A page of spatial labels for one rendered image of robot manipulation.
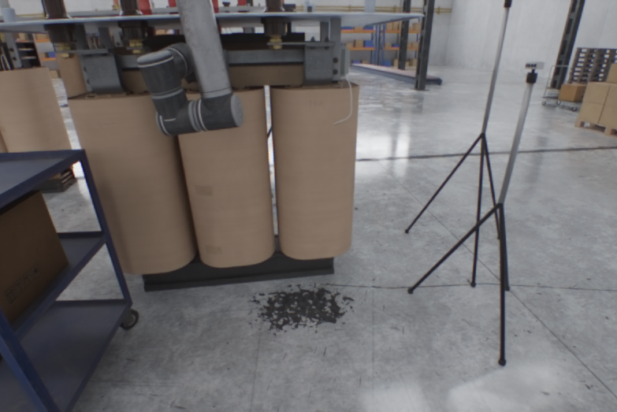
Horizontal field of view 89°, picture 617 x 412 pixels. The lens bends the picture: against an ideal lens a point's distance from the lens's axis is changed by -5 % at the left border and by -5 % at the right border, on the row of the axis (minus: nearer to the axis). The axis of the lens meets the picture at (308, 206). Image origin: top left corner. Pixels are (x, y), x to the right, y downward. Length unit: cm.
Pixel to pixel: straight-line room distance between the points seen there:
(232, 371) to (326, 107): 121
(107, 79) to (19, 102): 219
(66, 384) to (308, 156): 133
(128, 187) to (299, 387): 114
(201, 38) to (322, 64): 60
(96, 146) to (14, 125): 217
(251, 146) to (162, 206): 51
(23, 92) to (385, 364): 347
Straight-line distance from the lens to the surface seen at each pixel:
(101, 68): 163
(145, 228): 176
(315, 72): 153
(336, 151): 157
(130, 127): 159
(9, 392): 176
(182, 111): 118
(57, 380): 168
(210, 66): 111
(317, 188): 162
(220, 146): 153
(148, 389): 166
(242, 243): 173
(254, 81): 161
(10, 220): 135
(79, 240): 173
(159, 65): 115
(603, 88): 712
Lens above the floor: 125
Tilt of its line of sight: 26 degrees down
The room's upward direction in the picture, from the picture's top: 1 degrees counter-clockwise
